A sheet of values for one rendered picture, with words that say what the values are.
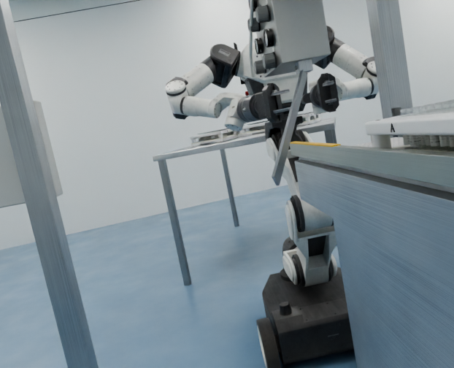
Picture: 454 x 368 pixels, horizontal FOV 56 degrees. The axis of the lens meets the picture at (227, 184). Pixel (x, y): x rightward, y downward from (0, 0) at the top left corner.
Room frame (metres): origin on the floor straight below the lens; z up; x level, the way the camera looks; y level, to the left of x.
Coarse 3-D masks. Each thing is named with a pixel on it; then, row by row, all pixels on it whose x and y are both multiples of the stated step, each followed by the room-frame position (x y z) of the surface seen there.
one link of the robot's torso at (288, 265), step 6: (288, 252) 1.88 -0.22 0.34; (294, 252) 1.88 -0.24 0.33; (282, 258) 1.90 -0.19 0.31; (288, 258) 1.80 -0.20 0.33; (288, 264) 1.77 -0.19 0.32; (336, 264) 1.75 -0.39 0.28; (288, 270) 1.79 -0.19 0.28; (294, 270) 1.73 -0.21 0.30; (336, 270) 1.76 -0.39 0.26; (288, 276) 1.82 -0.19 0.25; (294, 276) 1.73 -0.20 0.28; (294, 282) 1.75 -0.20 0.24
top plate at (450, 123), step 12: (384, 120) 0.59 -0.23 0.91; (396, 120) 0.55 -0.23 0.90; (408, 120) 0.52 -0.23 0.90; (420, 120) 0.49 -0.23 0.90; (432, 120) 0.47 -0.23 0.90; (444, 120) 0.45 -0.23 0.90; (372, 132) 0.63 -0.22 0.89; (384, 132) 0.59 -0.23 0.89; (396, 132) 0.55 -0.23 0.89; (408, 132) 0.52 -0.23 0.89; (420, 132) 0.49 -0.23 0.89; (432, 132) 0.47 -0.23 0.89; (444, 132) 0.45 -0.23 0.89
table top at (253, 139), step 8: (328, 120) 2.90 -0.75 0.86; (296, 128) 2.66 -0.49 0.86; (304, 128) 2.39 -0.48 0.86; (312, 128) 2.38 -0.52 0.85; (320, 128) 2.37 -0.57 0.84; (328, 128) 2.35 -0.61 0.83; (248, 136) 2.95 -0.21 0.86; (256, 136) 2.61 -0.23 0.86; (264, 136) 2.45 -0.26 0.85; (208, 144) 2.88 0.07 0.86; (216, 144) 2.56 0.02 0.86; (224, 144) 2.52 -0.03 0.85; (232, 144) 2.51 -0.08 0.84; (240, 144) 2.49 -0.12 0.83; (248, 144) 2.48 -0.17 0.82; (168, 152) 2.82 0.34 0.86; (176, 152) 2.60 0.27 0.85; (184, 152) 2.59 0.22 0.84; (192, 152) 2.58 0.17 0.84; (200, 152) 2.56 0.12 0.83; (160, 160) 2.63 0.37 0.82
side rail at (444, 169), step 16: (320, 160) 0.84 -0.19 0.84; (336, 160) 0.74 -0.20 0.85; (352, 160) 0.67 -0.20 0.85; (368, 160) 0.61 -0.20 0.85; (384, 160) 0.55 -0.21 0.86; (400, 160) 0.51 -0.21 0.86; (416, 160) 0.47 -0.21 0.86; (432, 160) 0.44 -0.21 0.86; (448, 160) 0.41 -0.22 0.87; (400, 176) 0.51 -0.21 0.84; (416, 176) 0.48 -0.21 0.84; (432, 176) 0.44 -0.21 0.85; (448, 176) 0.41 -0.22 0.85
